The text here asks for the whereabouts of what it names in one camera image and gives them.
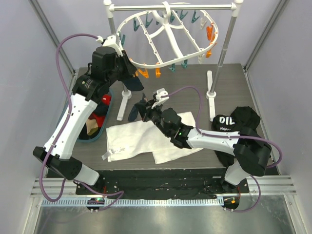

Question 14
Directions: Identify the purple cable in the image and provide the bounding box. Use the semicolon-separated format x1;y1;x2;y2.
39;33;125;210
165;85;283;213

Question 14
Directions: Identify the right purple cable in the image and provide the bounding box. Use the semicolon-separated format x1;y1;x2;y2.
165;85;283;213

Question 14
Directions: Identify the white metal drying rack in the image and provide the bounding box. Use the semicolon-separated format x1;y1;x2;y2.
103;0;243;120

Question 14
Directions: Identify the dark navy sock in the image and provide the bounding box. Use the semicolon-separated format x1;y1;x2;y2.
127;93;148;122
122;76;144;92

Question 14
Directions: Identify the white round clip hanger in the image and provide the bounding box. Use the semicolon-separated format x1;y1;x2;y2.
109;1;234;70

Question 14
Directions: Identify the white slotted cable duct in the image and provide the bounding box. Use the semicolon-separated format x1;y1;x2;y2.
41;197;224;207

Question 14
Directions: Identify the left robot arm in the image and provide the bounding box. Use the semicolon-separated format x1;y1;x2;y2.
33;47;137;195

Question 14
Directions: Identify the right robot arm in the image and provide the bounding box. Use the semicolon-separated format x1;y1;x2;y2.
135;100;272;193

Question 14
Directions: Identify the beige striped sock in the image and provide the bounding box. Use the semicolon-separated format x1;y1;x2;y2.
86;119;98;136

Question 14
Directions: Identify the red santa sock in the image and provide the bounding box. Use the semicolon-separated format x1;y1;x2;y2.
93;95;112;127

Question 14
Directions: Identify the teal plastic basin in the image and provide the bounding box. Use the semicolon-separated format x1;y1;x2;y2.
56;87;115;144

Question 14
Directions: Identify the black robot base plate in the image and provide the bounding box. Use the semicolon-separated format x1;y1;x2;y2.
92;169;249;200

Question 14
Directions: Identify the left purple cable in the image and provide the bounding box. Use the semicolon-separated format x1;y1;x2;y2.
39;33;125;210

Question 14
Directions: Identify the white towel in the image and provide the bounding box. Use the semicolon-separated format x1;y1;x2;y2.
102;121;202;164

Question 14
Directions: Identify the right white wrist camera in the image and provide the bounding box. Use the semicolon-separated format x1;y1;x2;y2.
152;88;169;109

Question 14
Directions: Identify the black printed t-shirt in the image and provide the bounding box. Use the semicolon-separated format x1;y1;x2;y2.
211;106;261;167

